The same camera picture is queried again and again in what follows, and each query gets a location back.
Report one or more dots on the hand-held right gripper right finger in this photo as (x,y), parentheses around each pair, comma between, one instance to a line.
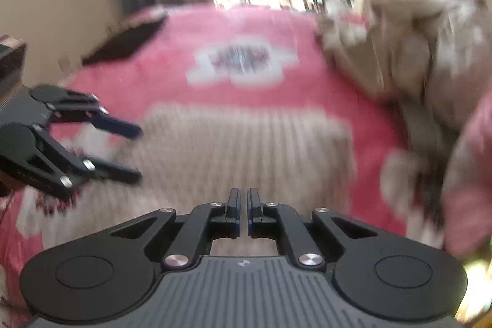
(253,211)

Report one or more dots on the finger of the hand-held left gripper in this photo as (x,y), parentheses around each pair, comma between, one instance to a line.
(115,126)
(115,172)

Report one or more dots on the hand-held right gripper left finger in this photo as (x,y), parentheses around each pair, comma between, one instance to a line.
(233,211)

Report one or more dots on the pink checkered knit cardigan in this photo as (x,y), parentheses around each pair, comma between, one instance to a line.
(230,143)

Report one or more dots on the beige clothes pile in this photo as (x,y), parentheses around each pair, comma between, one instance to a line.
(403,55)

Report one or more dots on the black folded cloth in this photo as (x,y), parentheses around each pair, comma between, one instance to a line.
(127,39)

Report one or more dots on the pink floral blanket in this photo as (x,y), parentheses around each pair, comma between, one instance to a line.
(307,89)

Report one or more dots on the dark grey cloth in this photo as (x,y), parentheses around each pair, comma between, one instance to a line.
(426,143)

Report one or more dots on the pink padded jacket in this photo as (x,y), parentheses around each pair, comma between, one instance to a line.
(472,178)

